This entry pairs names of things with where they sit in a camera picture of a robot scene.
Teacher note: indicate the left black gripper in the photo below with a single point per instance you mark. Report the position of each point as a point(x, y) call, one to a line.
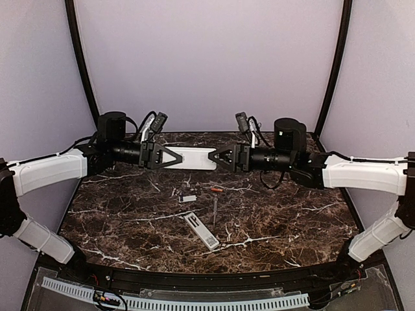
point(146, 157)

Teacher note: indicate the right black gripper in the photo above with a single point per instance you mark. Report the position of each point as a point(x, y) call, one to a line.
point(240, 157)

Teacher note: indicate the small white remote control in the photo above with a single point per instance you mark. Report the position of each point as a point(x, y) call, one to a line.
point(193, 158)

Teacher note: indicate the clear handle screwdriver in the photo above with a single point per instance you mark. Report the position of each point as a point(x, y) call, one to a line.
point(215, 208)

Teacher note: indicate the white battery cover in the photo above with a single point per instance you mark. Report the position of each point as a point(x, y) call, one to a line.
point(190, 198)

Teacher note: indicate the long white remote control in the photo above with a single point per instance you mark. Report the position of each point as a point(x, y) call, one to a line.
point(206, 236)

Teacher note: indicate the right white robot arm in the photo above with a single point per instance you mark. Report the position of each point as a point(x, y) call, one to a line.
point(333, 170)

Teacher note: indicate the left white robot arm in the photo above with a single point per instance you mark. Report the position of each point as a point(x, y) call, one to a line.
point(87, 157)

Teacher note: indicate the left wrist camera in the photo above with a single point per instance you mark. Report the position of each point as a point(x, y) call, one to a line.
point(152, 125)

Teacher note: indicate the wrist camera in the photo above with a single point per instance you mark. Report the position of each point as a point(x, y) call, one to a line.
point(152, 125)
point(247, 127)

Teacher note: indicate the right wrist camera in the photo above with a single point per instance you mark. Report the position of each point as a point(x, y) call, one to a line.
point(247, 127)

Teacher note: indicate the black front table rail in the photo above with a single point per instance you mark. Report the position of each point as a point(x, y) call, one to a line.
point(318, 278)

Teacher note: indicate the white slotted cable duct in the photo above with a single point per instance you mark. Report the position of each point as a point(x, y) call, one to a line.
point(174, 300)

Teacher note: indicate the left black frame post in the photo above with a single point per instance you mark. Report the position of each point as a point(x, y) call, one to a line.
point(80, 59)

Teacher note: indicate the black frame post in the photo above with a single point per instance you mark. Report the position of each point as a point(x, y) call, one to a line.
point(80, 59)
point(335, 68)

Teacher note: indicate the right black frame post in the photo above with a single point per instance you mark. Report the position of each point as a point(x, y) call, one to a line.
point(335, 68)

